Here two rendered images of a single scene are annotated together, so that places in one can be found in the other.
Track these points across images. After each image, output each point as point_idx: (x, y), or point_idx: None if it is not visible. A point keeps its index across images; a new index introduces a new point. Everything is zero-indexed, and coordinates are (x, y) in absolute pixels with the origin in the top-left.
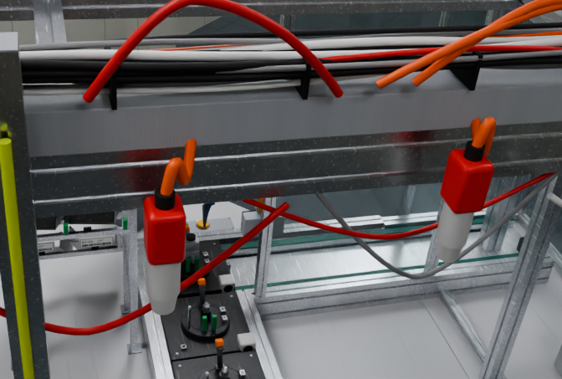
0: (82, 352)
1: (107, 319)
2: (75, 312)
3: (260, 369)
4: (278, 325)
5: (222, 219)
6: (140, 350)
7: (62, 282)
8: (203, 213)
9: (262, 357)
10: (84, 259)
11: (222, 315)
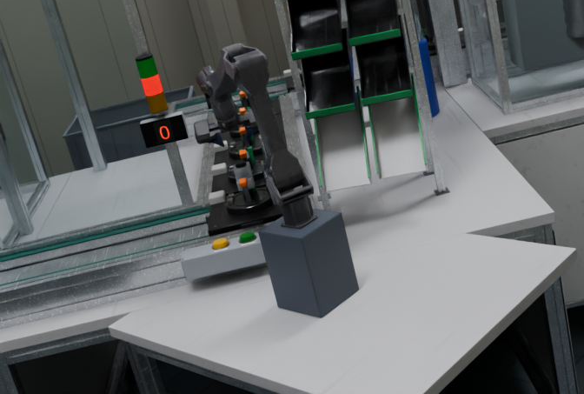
0: (373, 187)
1: (350, 209)
2: (383, 207)
3: (215, 163)
4: None
5: (193, 256)
6: (318, 196)
7: (403, 223)
8: (220, 137)
9: (210, 171)
10: (381, 245)
11: (232, 166)
